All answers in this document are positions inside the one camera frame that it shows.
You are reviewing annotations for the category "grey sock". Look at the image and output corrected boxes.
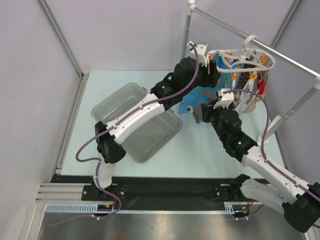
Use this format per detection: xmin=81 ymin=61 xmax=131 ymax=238
xmin=192 ymin=88 xmax=217 ymax=124

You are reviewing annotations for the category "white black striped sock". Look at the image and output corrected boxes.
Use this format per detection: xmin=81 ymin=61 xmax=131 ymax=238
xmin=235 ymin=76 xmax=254 ymax=113

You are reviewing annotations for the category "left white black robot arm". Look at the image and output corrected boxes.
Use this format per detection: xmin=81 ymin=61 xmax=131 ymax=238
xmin=92 ymin=57 xmax=221 ymax=200

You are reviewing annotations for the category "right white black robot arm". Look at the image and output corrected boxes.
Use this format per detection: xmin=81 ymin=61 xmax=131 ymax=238
xmin=200 ymin=103 xmax=320 ymax=233

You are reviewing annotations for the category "white round clip hanger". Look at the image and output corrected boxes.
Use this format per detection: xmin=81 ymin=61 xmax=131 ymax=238
xmin=207 ymin=34 xmax=276 ymax=73

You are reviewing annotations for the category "blue cartoon print sock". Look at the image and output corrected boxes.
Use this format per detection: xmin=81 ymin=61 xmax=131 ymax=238
xmin=178 ymin=53 xmax=241 ymax=115

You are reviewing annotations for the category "beige sock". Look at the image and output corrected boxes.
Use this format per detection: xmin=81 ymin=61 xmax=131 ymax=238
xmin=242 ymin=97 xmax=258 ymax=114

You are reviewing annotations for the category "brown striped sock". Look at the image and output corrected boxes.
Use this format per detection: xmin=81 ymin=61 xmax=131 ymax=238
xmin=236 ymin=64 xmax=256 ymax=89

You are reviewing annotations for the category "white metal drying rack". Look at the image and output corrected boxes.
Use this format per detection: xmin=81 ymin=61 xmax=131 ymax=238
xmin=179 ymin=0 xmax=320 ymax=167

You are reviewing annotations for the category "clear grey plastic bin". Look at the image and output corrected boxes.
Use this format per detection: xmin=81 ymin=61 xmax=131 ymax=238
xmin=91 ymin=83 xmax=183 ymax=164

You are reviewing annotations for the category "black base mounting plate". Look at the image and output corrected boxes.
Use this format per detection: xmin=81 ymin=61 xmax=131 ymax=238
xmin=51 ymin=175 xmax=257 ymax=212

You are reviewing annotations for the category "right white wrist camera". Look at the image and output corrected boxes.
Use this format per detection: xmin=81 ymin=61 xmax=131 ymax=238
xmin=214 ymin=88 xmax=235 ymax=109

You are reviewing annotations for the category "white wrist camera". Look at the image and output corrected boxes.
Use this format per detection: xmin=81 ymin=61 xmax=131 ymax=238
xmin=187 ymin=41 xmax=209 ymax=67
xmin=214 ymin=88 xmax=235 ymax=109

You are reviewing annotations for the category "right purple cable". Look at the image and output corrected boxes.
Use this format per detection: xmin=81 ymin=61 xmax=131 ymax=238
xmin=223 ymin=89 xmax=320 ymax=229

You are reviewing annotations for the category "purple cable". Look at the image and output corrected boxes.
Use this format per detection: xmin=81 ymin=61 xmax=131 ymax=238
xmin=75 ymin=42 xmax=201 ymax=221
xmin=223 ymin=89 xmax=320 ymax=229

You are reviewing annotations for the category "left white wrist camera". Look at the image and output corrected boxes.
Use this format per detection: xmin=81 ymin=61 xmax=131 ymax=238
xmin=187 ymin=41 xmax=209 ymax=67

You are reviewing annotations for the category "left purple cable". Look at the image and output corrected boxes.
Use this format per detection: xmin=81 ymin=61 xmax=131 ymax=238
xmin=75 ymin=42 xmax=201 ymax=221

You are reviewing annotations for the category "white slotted cable duct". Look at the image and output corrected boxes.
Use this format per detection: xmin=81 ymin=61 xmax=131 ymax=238
xmin=46 ymin=202 xmax=116 ymax=214

